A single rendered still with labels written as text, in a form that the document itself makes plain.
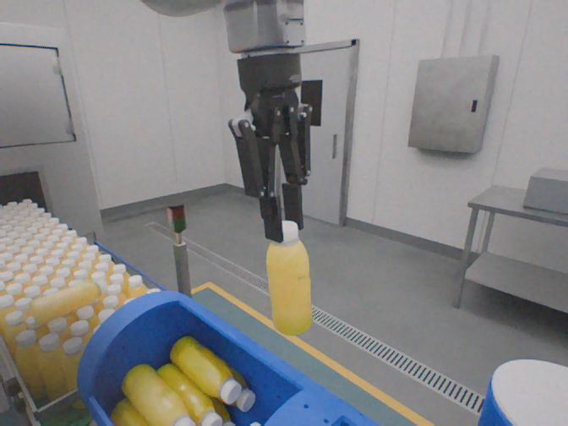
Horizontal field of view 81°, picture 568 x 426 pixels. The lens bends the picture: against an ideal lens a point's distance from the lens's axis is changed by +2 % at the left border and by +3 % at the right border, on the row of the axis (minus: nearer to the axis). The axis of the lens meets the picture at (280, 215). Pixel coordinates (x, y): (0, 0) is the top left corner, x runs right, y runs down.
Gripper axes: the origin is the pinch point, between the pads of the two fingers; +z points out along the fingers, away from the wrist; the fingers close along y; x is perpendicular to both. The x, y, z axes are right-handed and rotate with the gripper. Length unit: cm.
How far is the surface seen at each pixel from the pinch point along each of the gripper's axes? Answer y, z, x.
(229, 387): -8.0, 35.3, 10.6
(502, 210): 223, 85, 3
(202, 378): -10.0, 35.0, 16.2
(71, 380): -26, 45, 50
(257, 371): 0.4, 40.1, 12.3
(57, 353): -26, 40, 55
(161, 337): -9.2, 35.1, 33.3
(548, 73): 323, 4, 3
